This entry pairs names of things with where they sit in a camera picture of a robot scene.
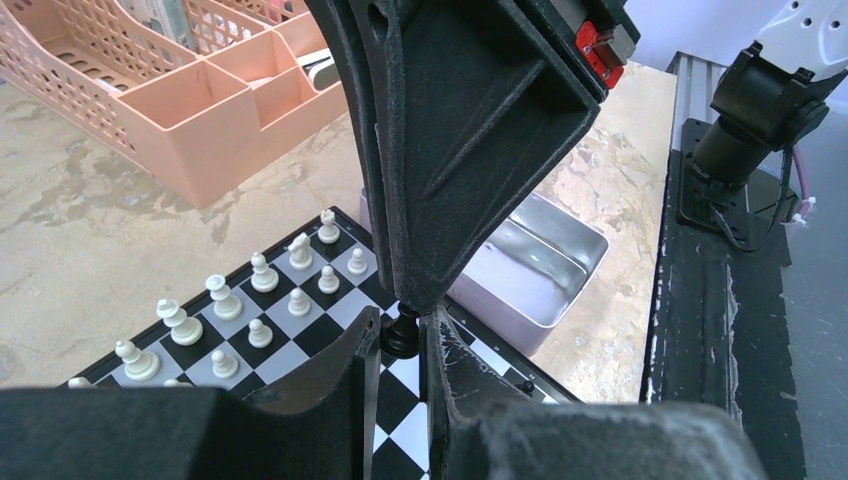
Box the white chess bishop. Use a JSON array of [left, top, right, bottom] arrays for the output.
[[114, 340, 161, 382], [250, 252, 279, 293]]

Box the white chess rook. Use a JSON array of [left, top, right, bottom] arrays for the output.
[[317, 209, 340, 245]]

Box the white chess king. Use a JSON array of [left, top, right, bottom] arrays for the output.
[[156, 298, 204, 346]]

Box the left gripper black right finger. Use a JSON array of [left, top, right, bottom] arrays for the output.
[[421, 307, 767, 479]]

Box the black white chess board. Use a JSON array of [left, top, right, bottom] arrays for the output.
[[62, 205, 584, 480]]

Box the peach plastic desk organizer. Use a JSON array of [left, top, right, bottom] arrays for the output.
[[1, 1, 347, 208]]

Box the white chess pawn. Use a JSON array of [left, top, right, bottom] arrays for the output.
[[287, 287, 311, 317], [318, 265, 340, 295], [211, 349, 239, 379], [248, 318, 273, 349], [347, 248, 368, 276]]

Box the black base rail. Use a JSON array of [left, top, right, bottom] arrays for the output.
[[640, 119, 808, 479]]

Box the white chess knight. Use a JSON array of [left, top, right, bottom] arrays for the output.
[[288, 233, 313, 271]]

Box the white chess queen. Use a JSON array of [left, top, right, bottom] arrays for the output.
[[205, 274, 243, 321]]

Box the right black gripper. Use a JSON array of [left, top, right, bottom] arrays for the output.
[[308, 0, 641, 314]]

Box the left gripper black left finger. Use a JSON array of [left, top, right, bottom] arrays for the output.
[[1, 306, 380, 479]]

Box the white stapler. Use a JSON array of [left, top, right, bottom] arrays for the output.
[[296, 48, 340, 91]]

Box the black chess piece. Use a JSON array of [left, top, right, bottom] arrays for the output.
[[380, 303, 420, 359]]

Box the empty metal tin lid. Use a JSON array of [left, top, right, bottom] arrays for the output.
[[359, 187, 611, 358]]

